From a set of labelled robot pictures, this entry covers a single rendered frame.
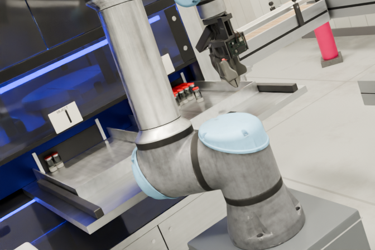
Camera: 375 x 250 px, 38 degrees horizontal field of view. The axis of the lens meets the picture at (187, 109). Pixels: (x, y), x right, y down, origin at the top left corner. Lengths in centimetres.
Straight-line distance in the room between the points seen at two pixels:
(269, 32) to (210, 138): 118
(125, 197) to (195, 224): 62
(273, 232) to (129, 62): 40
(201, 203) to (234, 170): 85
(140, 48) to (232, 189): 31
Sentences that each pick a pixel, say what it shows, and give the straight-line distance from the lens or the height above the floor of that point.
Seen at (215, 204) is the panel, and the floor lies 52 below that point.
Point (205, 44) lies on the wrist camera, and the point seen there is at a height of 106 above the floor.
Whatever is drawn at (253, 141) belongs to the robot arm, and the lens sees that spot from 95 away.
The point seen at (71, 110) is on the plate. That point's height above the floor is 103.
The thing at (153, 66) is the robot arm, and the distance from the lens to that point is 99.
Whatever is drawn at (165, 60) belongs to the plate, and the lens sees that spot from 169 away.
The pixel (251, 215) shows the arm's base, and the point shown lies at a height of 85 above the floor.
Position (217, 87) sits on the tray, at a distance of 171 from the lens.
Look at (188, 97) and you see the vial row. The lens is 172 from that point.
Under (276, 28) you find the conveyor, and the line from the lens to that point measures 211.
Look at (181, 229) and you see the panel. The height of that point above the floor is 52.
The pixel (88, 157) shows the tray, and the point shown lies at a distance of 160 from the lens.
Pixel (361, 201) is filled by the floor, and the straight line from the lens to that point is 261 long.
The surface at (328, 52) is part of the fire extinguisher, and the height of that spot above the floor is 10.
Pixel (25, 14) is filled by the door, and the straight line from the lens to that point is 153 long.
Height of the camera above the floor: 134
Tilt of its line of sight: 16 degrees down
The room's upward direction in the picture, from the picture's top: 22 degrees counter-clockwise
